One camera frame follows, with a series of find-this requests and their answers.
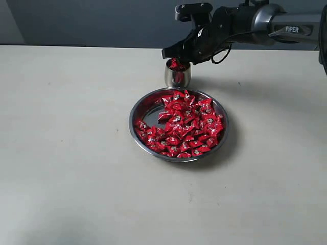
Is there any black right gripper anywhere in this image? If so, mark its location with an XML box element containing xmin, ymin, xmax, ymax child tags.
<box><xmin>161</xmin><ymin>23</ymin><xmax>230</xmax><ymax>65</ymax></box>

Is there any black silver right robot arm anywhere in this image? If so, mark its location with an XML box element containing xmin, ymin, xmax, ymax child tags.
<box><xmin>161</xmin><ymin>1</ymin><xmax>326</xmax><ymax>67</ymax></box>

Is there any shiny steel cup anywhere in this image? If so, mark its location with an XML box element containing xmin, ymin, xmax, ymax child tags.
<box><xmin>164</xmin><ymin>58</ymin><xmax>191</xmax><ymax>88</ymax></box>

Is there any dark gray round object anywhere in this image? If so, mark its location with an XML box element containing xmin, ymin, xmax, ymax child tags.
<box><xmin>129</xmin><ymin>88</ymin><xmax>229</xmax><ymax>163</ymax></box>

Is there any black camera cable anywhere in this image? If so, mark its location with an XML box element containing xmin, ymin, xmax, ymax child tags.
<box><xmin>204</xmin><ymin>28</ymin><xmax>271</xmax><ymax>64</ymax></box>

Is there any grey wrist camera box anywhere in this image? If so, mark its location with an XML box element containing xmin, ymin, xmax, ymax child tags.
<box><xmin>175</xmin><ymin>3</ymin><xmax>213</xmax><ymax>26</ymax></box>

